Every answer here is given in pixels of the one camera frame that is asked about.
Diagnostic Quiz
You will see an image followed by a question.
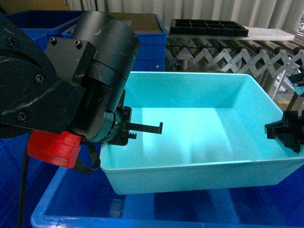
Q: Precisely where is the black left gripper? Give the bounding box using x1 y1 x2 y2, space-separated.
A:
106 106 163 146

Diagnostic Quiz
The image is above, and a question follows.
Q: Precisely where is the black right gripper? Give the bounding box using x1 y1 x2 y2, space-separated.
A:
265 111 304 153

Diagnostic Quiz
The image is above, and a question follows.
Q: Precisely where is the turquoise plastic tray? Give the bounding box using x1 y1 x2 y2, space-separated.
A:
100 72 304 194

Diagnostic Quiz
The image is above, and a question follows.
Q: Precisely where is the expandable roller conveyor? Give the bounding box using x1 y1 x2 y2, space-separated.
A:
165 36 304 78

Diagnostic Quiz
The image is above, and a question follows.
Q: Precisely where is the blue stacked crate with cardboard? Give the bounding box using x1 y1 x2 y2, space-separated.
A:
62 12 169 73

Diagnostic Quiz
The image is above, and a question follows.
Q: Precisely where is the large blue plastic bin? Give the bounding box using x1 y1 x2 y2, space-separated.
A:
30 168 304 228

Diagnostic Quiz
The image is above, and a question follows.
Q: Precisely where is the blue crate at left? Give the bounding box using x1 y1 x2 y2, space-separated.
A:
0 134 58 228

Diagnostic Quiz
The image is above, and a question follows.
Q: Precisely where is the white flat board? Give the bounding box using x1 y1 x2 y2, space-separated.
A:
242 27 295 41

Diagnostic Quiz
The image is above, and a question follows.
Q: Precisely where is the black compartment tray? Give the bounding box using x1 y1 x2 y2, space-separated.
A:
169 19 249 37

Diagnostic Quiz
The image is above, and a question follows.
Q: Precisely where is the blue crate behind left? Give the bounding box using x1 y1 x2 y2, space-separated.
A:
5 10 84 38

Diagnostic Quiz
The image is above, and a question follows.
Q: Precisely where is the red printed camera mount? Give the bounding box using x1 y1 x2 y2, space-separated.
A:
27 130 82 168

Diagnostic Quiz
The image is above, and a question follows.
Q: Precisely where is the black cable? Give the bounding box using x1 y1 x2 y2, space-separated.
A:
18 133 33 228

